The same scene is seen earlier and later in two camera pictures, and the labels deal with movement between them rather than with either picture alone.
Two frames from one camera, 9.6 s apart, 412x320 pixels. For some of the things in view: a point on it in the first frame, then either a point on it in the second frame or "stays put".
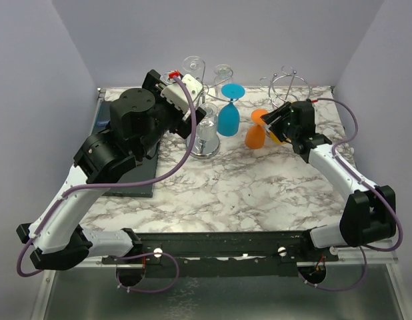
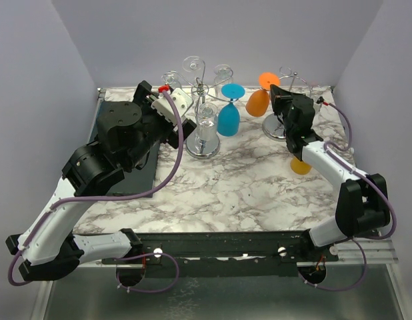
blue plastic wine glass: (228, 123) stays put
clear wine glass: (195, 67) stays put
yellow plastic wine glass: (273, 137) → (300, 167)
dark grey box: (145, 171) stays put
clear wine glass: (222, 75) stays put
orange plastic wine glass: (255, 137) → (257, 101)
